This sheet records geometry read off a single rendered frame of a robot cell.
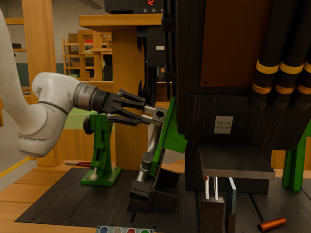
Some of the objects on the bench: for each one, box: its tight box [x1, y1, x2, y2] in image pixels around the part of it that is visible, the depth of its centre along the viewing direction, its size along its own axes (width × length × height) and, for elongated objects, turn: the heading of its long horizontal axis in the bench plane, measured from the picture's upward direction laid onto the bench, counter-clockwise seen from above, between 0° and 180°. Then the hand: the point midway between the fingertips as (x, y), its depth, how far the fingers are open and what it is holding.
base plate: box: [14, 167, 311, 233], centre depth 96 cm, size 42×110×2 cm, turn 83°
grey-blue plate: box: [225, 178, 236, 233], centre depth 77 cm, size 10×2×14 cm, turn 173°
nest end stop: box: [129, 189, 149, 202], centre depth 86 cm, size 4×7×6 cm, turn 83°
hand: (152, 115), depth 90 cm, fingers closed on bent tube, 3 cm apart
